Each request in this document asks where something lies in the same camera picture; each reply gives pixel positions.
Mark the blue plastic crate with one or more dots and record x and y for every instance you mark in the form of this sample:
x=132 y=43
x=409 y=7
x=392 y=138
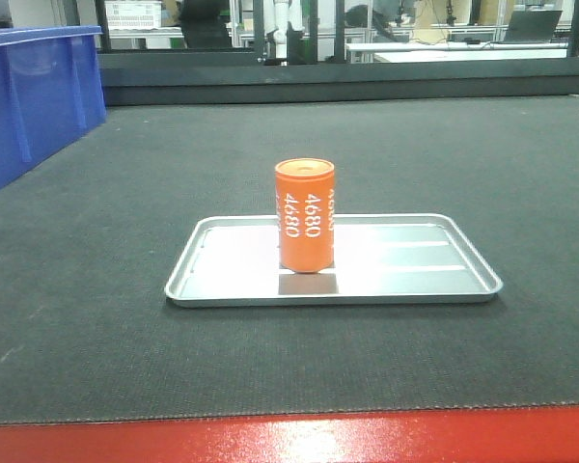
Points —
x=50 y=93

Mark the orange cylindrical capacitor 4680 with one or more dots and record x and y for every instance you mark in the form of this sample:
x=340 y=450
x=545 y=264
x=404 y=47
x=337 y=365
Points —
x=305 y=203

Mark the black conveyor belt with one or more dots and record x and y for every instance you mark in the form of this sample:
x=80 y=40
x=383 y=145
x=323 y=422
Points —
x=88 y=239

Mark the silver metal tray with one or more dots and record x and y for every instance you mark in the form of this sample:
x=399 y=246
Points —
x=414 y=258

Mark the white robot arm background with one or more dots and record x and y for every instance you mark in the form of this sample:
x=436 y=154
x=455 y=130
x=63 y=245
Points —
x=283 y=27

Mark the black office chair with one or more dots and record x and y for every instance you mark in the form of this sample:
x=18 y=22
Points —
x=204 y=24

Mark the white table background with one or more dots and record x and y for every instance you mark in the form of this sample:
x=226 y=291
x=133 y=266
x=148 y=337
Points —
x=415 y=52

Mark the black laptop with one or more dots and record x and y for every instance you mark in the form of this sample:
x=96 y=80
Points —
x=535 y=26

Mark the red conveyor edge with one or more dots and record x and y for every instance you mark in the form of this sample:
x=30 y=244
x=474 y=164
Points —
x=537 y=434

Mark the white storage basket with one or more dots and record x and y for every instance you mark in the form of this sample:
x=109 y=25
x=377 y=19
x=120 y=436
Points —
x=133 y=15

